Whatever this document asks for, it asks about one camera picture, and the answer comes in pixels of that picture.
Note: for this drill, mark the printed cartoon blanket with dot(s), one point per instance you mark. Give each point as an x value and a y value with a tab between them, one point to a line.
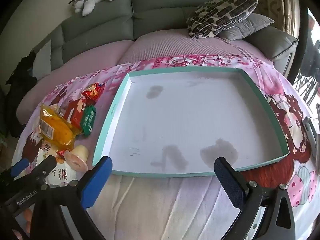
155	205

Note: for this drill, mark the small red candy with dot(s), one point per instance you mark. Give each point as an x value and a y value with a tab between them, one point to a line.
61	152

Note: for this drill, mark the red round-print snack packet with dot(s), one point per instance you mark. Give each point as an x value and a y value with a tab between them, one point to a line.
93	91

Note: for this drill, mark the beige patterned curtain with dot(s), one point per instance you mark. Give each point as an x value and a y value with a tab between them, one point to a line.
275	0

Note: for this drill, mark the black and white patterned pillow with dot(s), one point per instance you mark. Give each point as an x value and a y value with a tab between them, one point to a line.
220	15

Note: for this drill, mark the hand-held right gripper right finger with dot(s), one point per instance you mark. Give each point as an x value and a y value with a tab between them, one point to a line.
228	181

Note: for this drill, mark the grey pillow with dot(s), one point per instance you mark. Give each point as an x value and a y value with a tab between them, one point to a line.
250	26

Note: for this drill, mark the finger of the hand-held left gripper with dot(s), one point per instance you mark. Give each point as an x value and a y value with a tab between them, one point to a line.
20	167
43	167

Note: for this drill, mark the green and white snack packet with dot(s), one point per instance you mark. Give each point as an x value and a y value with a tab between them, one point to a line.
88	120

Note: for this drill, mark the red-brown snack packet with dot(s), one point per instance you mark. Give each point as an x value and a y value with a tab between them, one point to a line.
75	112

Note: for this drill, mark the black clothing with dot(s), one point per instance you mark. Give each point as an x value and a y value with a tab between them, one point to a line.
20	92

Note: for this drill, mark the green rimmed white tray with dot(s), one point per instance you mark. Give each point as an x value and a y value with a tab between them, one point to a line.
187	117

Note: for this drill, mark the grey sofa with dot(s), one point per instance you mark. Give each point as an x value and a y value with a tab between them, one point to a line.
162	12

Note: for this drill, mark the yellow snack packet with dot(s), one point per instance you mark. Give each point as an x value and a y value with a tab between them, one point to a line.
57	130

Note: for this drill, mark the clear-wrapped bread roll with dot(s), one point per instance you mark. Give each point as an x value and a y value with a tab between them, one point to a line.
78	155

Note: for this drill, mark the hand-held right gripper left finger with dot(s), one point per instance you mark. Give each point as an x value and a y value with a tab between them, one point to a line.
96	181

